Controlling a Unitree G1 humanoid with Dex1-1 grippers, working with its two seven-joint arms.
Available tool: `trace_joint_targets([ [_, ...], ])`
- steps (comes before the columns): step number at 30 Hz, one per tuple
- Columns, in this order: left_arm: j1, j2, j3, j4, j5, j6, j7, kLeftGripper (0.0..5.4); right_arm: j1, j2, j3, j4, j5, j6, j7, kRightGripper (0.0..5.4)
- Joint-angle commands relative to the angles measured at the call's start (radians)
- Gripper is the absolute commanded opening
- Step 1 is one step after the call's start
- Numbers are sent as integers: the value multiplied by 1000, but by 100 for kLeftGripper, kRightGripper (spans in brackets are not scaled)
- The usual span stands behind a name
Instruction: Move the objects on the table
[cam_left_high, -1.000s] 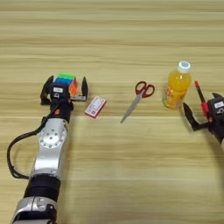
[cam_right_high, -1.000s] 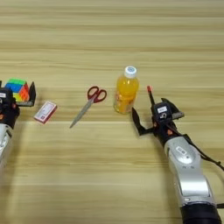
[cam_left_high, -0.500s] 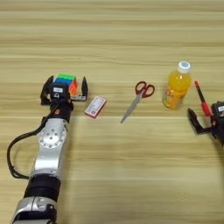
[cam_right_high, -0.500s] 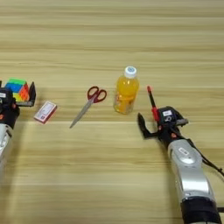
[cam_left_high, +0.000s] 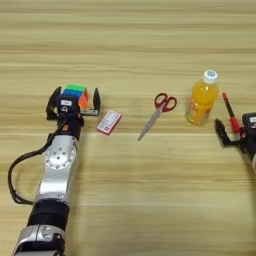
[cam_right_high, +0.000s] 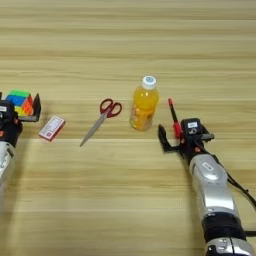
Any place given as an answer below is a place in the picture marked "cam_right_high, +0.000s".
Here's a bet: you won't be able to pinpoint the orange juice bottle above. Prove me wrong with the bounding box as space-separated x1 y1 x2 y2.
129 75 160 132

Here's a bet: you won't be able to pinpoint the red handled scissors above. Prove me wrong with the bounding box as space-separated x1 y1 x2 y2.
79 98 123 148

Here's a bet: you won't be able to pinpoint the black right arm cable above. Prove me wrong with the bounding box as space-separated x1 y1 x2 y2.
213 154 256 209

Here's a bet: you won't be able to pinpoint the red white card box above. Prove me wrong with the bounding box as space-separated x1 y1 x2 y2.
38 115 67 143

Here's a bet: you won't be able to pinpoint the colourful puzzle cube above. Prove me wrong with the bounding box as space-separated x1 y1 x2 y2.
5 89 34 118

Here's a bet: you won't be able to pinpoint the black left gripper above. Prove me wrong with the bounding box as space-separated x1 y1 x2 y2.
0 93 42 148

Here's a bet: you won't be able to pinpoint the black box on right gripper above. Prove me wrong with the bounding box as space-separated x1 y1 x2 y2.
180 117 203 138

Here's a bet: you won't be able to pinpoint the red black marker pen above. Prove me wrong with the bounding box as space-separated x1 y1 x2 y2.
167 97 183 140

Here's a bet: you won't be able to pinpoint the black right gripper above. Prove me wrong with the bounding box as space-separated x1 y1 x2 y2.
157 123 216 165

